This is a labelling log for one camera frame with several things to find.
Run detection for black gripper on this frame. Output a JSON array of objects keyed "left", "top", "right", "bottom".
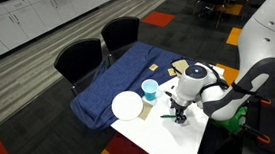
[{"left": 168, "top": 97, "right": 191, "bottom": 126}]

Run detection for green pen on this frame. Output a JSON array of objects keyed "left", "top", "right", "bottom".
[{"left": 159, "top": 113, "right": 177, "bottom": 120}]

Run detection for light blue plastic cup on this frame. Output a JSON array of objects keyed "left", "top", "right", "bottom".
[{"left": 139, "top": 77, "right": 160, "bottom": 103}]

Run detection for tan paper napkin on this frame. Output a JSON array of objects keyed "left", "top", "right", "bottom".
[
  {"left": 170, "top": 58, "right": 191, "bottom": 79},
  {"left": 137, "top": 100, "right": 154, "bottom": 122}
]

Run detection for tan sugar packet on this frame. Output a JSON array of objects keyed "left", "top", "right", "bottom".
[
  {"left": 167, "top": 67, "right": 178, "bottom": 78},
  {"left": 148, "top": 63, "right": 160, "bottom": 73}
]

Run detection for white round plate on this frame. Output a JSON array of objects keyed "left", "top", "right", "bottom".
[{"left": 110, "top": 89, "right": 145, "bottom": 124}]

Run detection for green plastic object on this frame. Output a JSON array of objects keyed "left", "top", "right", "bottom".
[{"left": 211, "top": 103, "right": 248, "bottom": 135}]

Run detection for blue denim cloth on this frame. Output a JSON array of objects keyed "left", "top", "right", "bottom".
[{"left": 68, "top": 36, "right": 198, "bottom": 140}]

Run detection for black orange clamp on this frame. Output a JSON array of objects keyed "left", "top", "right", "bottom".
[
  {"left": 241, "top": 124, "right": 272, "bottom": 145},
  {"left": 259, "top": 97, "right": 273, "bottom": 107}
]

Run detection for black mounting platform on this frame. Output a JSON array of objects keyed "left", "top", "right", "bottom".
[{"left": 240, "top": 95, "right": 275, "bottom": 154}]

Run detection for black chair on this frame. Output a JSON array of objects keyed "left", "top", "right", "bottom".
[
  {"left": 98, "top": 14, "right": 141, "bottom": 65},
  {"left": 51, "top": 34, "right": 105, "bottom": 98}
]

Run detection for dark background furniture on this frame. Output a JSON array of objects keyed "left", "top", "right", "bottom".
[{"left": 191, "top": 0, "right": 253, "bottom": 31}]

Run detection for white kitchen cabinets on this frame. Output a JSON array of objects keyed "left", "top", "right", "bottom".
[{"left": 0, "top": 0, "right": 135, "bottom": 79}]

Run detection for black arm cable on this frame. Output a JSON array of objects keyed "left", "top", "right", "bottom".
[{"left": 202, "top": 62, "right": 263, "bottom": 99}]

